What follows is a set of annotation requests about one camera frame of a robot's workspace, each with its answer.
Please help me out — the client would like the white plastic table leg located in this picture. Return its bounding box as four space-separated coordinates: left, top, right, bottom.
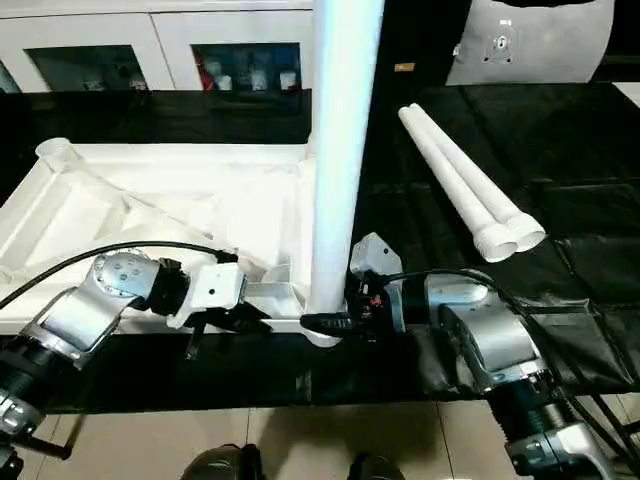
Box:
397 103 519 265
407 102 547 254
304 0 387 321

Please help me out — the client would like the white plastic table top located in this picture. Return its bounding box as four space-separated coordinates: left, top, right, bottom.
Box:
0 137 346 349

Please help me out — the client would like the black work mat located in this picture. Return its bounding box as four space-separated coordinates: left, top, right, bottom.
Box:
0 82 640 414

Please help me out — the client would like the black sofa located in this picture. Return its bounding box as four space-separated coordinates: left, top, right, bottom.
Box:
374 0 640 91

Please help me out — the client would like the white cabinet with glass doors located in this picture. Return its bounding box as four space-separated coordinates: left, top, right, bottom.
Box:
0 0 321 94

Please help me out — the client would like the grey cushion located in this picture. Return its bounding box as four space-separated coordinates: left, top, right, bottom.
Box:
444 0 616 87

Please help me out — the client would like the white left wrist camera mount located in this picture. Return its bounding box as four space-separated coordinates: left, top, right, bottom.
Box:
167 262 249 331

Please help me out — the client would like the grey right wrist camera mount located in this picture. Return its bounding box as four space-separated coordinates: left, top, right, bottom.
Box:
349 232 407 334

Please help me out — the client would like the black metal frame bar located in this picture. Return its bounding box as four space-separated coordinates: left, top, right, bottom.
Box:
29 414 86 461

